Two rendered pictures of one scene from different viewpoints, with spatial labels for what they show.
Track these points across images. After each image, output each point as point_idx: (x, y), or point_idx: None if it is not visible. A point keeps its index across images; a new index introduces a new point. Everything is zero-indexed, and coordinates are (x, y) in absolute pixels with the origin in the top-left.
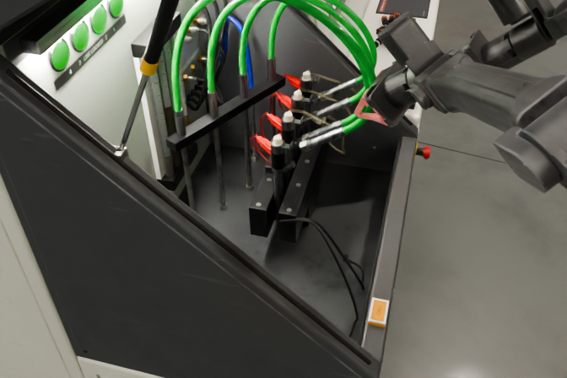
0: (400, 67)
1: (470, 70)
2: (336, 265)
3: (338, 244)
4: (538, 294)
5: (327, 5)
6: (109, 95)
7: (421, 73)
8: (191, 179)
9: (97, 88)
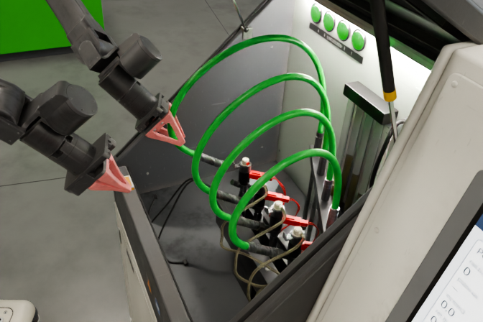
0: (153, 109)
1: None
2: (188, 255)
3: (199, 272)
4: None
5: (261, 125)
6: (330, 80)
7: (114, 46)
8: (308, 188)
9: (327, 63)
